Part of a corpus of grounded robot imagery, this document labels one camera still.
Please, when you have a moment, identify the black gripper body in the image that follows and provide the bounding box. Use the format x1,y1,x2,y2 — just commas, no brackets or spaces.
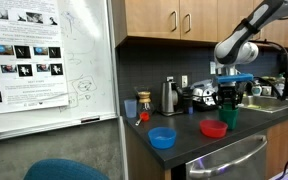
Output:
217,83,244,98

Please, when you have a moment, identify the green plastic cup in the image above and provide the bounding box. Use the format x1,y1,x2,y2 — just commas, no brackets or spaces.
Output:
218,102,240,131

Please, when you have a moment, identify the translucent blue plastic cup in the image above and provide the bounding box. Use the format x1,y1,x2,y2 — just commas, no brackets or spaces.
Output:
123,98,138,119

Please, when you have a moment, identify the white kitchenware with holes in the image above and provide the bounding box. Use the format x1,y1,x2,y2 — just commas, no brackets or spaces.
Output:
191,79,218,106

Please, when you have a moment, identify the black dish rack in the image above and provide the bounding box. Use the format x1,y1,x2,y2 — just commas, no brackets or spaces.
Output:
192,87,219,113

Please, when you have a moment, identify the white soap bottle blue label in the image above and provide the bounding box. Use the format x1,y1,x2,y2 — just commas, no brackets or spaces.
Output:
251,79,263,97

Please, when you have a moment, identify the stainless steel sink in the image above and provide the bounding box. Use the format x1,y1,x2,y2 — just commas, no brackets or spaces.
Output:
235,94,288,114

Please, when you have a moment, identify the small white jar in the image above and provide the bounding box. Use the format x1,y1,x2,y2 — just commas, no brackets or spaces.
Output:
261,85,273,97

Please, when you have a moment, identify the red plastic bowl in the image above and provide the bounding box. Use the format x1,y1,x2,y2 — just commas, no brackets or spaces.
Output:
199,119,229,139

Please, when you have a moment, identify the grey soap dispenser bottle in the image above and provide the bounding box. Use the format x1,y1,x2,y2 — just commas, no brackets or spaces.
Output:
273,72,288,98

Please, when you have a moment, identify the stainless steel electric kettle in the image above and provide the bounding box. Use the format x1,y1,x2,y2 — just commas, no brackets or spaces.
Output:
159,79,184,117

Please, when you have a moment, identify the stainless steel dishwasher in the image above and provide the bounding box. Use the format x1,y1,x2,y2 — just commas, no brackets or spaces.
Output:
184,131,269,180

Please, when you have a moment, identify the wooden lower cabinet door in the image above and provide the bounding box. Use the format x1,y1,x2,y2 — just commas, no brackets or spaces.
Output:
266,114,288,179

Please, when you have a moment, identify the wooden cabinet door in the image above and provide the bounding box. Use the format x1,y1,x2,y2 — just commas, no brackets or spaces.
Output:
179,0,218,43
266,114,288,179
252,0,288,48
217,0,255,46
123,0,181,39

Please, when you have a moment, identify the blue plastic bowl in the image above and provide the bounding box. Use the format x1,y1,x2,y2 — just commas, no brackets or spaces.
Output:
147,126,177,149

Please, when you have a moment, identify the wooden upper cabinet door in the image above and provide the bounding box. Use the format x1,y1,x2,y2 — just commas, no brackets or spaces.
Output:
217,0,255,46
179,0,218,43
252,0,288,48
123,0,181,39

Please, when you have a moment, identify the glass carafe with wooden collar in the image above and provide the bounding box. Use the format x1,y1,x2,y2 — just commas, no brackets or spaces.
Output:
133,85,156,116

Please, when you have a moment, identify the red measuring scoop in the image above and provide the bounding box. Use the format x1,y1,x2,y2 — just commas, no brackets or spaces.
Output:
134,111,151,127

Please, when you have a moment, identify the whiteboard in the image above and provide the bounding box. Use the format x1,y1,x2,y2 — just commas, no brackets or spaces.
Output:
0,0,122,143

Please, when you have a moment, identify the blue office chair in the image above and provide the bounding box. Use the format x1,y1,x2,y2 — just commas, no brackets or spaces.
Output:
23,158,111,180

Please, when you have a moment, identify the white research poster with photos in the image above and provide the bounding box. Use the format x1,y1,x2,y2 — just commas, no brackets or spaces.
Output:
0,0,70,116

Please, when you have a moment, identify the blue wrist camera block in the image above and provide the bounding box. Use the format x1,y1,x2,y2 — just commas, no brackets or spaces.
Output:
213,73,254,85

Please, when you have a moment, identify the white paper wall sign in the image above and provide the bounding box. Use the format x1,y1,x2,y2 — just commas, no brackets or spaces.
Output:
209,61,217,75

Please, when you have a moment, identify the metal cabinet handle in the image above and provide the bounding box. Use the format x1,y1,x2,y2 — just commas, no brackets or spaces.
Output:
183,13,192,34
170,9,179,33

